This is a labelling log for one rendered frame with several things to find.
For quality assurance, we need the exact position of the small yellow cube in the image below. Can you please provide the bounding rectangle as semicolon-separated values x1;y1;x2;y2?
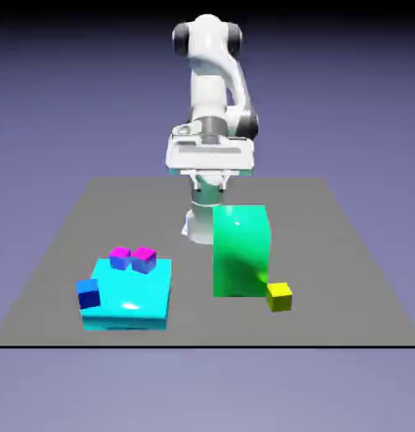
265;281;294;313

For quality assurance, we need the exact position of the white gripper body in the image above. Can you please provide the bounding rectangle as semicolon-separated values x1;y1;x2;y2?
164;133;256;177

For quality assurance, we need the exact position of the small magenta cube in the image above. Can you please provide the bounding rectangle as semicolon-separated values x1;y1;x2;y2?
130;246;159;275
109;246;132;272

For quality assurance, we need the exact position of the large green box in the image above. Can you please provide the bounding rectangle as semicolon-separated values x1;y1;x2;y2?
212;203;272;299

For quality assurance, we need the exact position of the small blue cube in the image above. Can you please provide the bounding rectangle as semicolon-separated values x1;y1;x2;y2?
75;278;101;311

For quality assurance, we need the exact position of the large cyan box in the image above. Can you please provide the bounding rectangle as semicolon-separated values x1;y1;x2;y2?
79;257;173;332

